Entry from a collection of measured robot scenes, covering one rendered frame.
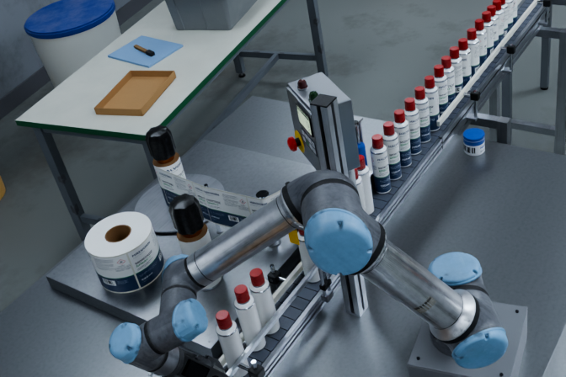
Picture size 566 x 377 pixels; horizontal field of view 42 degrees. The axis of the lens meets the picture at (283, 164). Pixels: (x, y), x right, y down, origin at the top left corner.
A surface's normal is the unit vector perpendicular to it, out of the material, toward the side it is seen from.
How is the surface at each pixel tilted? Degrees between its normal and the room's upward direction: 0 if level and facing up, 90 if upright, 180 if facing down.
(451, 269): 8
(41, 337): 0
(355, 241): 84
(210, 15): 95
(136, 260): 90
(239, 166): 0
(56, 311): 0
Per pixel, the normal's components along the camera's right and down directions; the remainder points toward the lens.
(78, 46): 0.32, 0.55
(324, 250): -0.02, 0.48
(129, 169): -0.17, -0.80
